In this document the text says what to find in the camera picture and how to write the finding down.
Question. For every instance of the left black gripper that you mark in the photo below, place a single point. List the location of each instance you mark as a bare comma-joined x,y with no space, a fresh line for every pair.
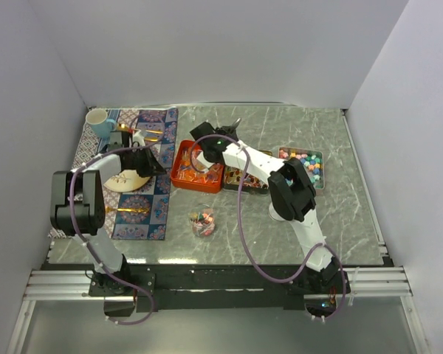
152,167

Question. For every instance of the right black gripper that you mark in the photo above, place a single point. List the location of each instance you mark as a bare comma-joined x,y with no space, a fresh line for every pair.
224,130

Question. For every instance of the orange candy box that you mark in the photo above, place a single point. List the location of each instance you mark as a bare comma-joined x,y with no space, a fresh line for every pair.
184,176

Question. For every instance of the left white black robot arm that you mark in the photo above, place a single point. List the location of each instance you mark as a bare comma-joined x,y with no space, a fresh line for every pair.
78,208

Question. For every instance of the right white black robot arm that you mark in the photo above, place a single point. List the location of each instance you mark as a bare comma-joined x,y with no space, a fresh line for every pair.
292,199

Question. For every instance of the pink tin of star candies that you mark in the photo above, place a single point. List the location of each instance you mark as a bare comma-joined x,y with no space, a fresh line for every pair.
312,161

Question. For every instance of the cream ceramic plate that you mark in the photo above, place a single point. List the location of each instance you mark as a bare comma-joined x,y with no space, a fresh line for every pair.
126,181

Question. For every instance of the dark tin of lollipops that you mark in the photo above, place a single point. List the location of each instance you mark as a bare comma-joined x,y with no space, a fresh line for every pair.
235,160

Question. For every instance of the gold spoon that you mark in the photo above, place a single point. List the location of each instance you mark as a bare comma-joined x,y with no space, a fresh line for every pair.
151,135

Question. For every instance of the blue white mug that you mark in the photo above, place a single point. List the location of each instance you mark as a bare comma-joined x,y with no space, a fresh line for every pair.
100,122

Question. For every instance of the patterned placemat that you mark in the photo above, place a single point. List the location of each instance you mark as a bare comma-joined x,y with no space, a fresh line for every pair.
153,195

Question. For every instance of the gold fork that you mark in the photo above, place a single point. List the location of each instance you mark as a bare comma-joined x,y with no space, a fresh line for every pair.
109,209

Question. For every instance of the clear glass jar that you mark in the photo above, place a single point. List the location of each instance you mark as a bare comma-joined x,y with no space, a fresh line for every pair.
202,220

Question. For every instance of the clear round jar lid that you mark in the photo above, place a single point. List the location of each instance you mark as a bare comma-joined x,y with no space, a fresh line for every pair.
274,215

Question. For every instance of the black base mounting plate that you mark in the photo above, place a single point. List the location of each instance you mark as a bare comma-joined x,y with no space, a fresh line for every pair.
196,286

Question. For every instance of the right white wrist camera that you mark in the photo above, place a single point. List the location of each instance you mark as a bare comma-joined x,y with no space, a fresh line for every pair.
202,163

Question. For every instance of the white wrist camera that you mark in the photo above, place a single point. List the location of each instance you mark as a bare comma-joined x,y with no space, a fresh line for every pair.
138,138
202,163

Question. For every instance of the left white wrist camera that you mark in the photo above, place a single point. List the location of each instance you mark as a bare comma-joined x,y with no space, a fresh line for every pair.
138,138

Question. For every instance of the aluminium rail frame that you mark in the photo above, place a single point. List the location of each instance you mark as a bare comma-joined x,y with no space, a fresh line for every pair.
68,284

